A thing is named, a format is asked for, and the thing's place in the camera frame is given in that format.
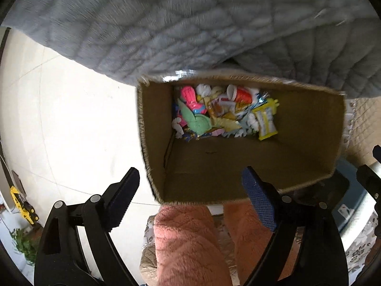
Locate yellow toy truck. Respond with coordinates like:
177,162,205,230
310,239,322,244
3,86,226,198
10,186,39,225

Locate person leg pink trousers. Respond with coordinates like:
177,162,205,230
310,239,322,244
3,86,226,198
154,201,272,285

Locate blue plastic bin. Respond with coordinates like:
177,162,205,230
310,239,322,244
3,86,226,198
300,157,376,233

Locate grey quilted blanket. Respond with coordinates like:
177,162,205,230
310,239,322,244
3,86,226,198
3,0,380,98

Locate brown cardboard trash box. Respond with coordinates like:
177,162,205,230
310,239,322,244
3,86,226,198
137,70,346,205

